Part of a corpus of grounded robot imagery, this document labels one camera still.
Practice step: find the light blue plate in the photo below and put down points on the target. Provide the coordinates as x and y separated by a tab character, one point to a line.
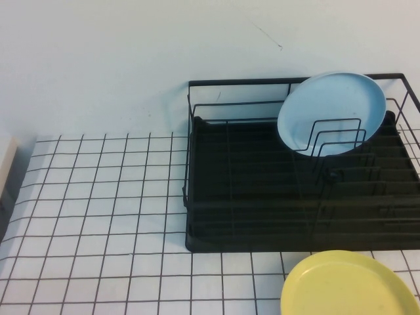
328	105

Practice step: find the white grid pattern tablecloth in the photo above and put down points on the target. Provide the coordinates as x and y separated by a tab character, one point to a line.
98	197

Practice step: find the yellow plate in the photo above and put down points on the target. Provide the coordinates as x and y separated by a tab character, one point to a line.
344	288

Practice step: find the beige side board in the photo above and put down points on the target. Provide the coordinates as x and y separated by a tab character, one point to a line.
6	164

